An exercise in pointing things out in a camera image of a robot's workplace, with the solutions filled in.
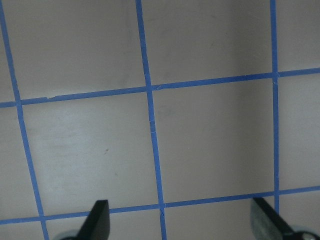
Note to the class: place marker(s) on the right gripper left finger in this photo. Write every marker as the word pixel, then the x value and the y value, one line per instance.
pixel 97 224

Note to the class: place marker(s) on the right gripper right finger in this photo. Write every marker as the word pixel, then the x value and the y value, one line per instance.
pixel 267 224

